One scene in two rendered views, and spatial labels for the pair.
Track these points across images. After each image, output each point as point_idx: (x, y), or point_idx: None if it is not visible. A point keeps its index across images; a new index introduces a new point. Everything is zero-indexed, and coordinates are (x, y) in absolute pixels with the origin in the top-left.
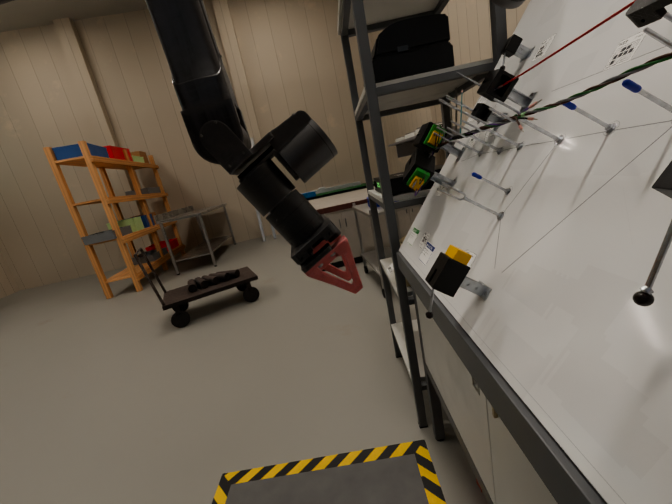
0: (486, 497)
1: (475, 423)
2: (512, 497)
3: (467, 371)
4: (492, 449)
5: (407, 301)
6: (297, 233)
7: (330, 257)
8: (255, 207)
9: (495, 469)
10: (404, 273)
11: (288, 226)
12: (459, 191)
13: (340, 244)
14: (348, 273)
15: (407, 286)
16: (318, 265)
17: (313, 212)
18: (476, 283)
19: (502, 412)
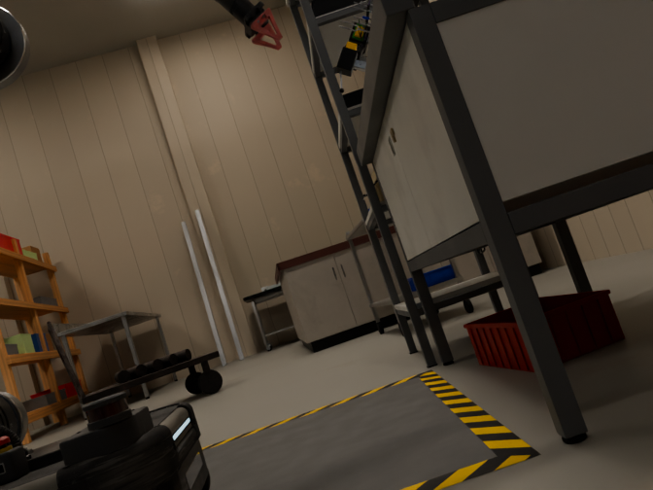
0: (431, 259)
1: (407, 194)
2: (417, 192)
3: (392, 154)
4: (409, 185)
5: (380, 207)
6: (246, 12)
7: (262, 18)
8: (225, 5)
9: (415, 200)
10: (360, 155)
11: (241, 9)
12: (353, 23)
13: (266, 10)
14: (278, 45)
15: (381, 200)
16: (257, 19)
17: (254, 5)
18: (365, 62)
19: (369, 91)
